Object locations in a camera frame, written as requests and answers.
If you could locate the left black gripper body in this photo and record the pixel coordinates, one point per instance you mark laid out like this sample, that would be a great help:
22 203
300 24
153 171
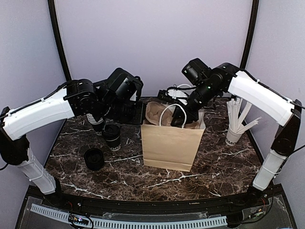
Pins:
131 117

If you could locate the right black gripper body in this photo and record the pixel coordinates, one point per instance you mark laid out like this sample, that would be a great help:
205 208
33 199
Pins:
193 114

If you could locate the black cup lid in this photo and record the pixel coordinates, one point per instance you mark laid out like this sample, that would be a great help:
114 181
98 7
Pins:
111 132

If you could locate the brown paper bag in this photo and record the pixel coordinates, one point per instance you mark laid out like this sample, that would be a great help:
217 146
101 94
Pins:
170 147

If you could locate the black paper coffee cup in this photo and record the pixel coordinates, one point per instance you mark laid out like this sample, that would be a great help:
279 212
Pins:
114 144

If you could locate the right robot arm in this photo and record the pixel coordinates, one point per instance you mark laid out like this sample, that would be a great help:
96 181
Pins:
239 82

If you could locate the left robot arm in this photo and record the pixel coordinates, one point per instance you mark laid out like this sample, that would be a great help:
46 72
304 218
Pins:
116 98

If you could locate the wrapped paper straws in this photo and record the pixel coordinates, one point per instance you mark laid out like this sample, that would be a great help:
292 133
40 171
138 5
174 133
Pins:
236 118

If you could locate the stack of paper cups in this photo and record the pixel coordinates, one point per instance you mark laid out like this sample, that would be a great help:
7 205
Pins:
98 126

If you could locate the white cup holding straws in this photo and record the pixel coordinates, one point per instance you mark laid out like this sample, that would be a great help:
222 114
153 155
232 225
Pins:
232 137

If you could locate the stack of black lids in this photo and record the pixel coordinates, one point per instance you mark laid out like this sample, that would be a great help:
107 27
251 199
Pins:
94 159

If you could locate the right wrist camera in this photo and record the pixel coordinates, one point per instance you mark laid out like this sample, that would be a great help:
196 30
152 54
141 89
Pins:
175 92

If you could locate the right black frame post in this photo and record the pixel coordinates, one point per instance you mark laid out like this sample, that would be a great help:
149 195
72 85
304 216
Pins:
250 33

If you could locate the black frame post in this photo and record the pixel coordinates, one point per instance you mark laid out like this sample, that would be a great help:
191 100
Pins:
58 41
250 33

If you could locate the grey cable duct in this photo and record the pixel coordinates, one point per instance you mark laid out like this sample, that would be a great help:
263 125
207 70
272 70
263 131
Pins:
130 221

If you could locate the left black frame post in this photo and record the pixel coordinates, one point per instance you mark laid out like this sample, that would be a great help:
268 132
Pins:
58 41

